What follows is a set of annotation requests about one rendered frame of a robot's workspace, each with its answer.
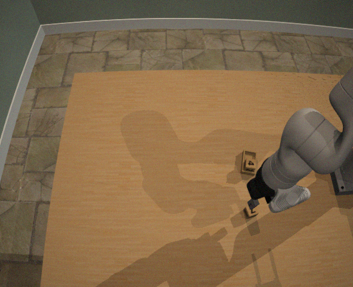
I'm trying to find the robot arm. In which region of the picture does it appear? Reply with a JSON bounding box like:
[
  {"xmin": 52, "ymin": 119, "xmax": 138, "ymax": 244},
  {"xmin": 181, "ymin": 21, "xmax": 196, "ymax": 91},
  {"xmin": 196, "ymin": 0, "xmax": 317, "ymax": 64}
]
[{"xmin": 271, "ymin": 66, "xmax": 353, "ymax": 184}]

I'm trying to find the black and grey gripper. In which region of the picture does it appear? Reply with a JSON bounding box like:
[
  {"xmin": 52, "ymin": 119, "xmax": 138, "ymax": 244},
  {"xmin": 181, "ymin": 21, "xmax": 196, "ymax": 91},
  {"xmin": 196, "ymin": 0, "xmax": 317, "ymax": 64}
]
[{"xmin": 247, "ymin": 154, "xmax": 311, "ymax": 213}]

